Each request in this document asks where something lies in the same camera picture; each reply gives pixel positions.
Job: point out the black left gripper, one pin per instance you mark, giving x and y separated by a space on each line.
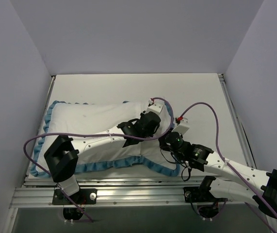
147 124

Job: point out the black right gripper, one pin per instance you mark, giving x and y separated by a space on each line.
167 142

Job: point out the blue ruffled pillowcase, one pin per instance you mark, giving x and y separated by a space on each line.
82 120

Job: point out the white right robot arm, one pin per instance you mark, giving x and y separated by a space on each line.
227 179

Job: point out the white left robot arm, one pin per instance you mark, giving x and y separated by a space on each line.
63 154

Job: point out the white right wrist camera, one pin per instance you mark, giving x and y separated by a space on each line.
182 125

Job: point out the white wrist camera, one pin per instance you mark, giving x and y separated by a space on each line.
182 125
154 106

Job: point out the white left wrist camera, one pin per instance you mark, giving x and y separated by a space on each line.
154 106

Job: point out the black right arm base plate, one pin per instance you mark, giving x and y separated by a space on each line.
201 194

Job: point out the aluminium right side rail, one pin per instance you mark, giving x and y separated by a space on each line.
248 155

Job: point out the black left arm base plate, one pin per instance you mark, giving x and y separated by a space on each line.
83 196

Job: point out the aluminium table edge rail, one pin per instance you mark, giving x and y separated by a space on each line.
50 89

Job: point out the aluminium front frame rail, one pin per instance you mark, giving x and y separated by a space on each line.
110 193

